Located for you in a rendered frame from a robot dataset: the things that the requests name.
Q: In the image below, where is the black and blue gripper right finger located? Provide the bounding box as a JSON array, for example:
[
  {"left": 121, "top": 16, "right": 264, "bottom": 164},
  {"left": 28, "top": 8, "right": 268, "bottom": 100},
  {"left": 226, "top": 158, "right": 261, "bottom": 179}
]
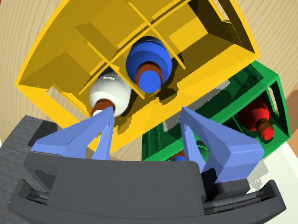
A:
[{"left": 180, "top": 106, "right": 264, "bottom": 195}]

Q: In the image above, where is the green crate with dividers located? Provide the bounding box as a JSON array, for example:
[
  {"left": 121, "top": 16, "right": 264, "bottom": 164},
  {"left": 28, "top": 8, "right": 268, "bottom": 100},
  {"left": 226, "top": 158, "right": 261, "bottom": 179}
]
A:
[{"left": 141, "top": 60, "right": 291, "bottom": 161}]

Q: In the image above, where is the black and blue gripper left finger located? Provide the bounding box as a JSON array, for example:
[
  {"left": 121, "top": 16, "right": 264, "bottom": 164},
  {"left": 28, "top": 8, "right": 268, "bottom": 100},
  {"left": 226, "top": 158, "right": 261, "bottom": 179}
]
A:
[{"left": 30, "top": 107, "right": 115, "bottom": 160}]

